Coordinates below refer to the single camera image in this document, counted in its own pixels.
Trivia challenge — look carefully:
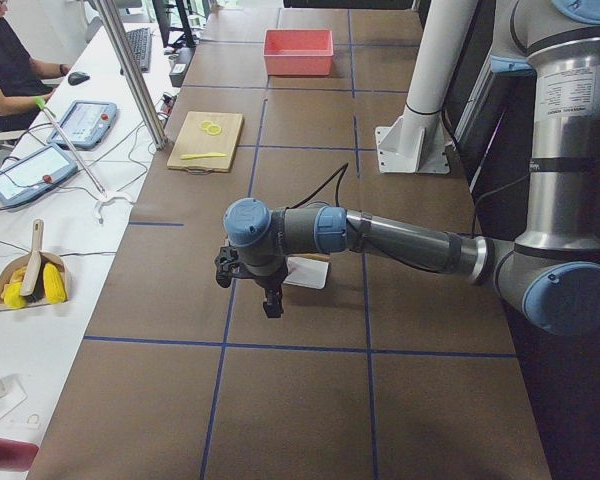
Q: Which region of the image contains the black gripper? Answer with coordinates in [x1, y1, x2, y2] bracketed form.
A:
[214, 246, 288, 318]

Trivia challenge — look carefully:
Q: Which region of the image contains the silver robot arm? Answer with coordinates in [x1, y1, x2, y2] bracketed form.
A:
[215, 1, 600, 336]

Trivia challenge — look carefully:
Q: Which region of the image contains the white rack tray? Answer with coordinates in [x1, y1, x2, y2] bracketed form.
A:
[284, 257, 329, 290]

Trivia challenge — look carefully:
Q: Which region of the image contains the yellow plastic knife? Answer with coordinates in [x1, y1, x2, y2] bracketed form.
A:
[179, 152, 227, 160]

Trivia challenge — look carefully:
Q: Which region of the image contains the wooden cutting board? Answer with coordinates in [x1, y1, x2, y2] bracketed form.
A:
[167, 111, 244, 173]

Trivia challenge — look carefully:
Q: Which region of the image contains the white reacher grabber stick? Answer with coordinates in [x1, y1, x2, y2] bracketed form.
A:
[33, 96, 133, 224]

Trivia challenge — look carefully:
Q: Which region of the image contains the pink plastic bin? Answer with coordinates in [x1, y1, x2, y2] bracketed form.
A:
[263, 29, 334, 77]

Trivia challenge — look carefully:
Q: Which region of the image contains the blue teach pendant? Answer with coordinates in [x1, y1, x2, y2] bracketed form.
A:
[0, 145, 78, 207]
[59, 100, 118, 151]

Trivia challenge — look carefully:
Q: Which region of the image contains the black keyboard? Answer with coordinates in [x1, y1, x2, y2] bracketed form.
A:
[126, 27, 152, 73]

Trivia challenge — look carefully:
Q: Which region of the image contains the black computer mouse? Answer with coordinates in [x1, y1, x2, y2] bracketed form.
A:
[67, 71, 90, 86]

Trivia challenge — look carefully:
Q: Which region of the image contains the red bottle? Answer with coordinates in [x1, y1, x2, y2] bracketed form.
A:
[0, 438, 39, 472]

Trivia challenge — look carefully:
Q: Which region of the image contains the seated person black shirt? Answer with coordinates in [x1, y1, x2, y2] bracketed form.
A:
[0, 1, 71, 132]

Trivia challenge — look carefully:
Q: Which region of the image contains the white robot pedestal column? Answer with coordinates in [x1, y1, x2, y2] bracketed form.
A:
[375, 0, 478, 174]

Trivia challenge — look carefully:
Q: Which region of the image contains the aluminium frame post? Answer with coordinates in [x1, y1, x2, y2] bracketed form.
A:
[94, 0, 168, 150]

